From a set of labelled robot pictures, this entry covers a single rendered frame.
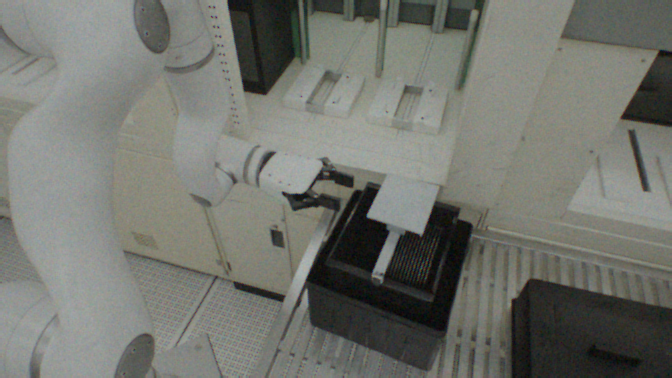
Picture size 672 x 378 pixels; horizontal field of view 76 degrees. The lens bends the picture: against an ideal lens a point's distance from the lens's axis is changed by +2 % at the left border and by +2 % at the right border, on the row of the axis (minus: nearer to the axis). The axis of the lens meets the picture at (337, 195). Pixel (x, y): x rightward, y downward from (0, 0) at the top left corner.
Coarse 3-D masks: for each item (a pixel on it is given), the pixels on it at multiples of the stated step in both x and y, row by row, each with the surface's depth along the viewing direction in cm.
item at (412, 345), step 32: (320, 256) 87; (448, 256) 102; (320, 288) 81; (448, 288) 99; (320, 320) 90; (352, 320) 85; (384, 320) 79; (448, 320) 77; (384, 352) 89; (416, 352) 83
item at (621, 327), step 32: (544, 288) 89; (576, 288) 89; (512, 320) 94; (544, 320) 84; (576, 320) 84; (608, 320) 84; (640, 320) 84; (512, 352) 90; (544, 352) 80; (576, 352) 80; (608, 352) 77; (640, 352) 80
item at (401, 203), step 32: (384, 192) 77; (416, 192) 77; (352, 224) 89; (384, 224) 97; (416, 224) 72; (448, 224) 90; (352, 256) 98; (384, 256) 77; (352, 288) 82; (384, 288) 78; (416, 288) 75; (416, 320) 81
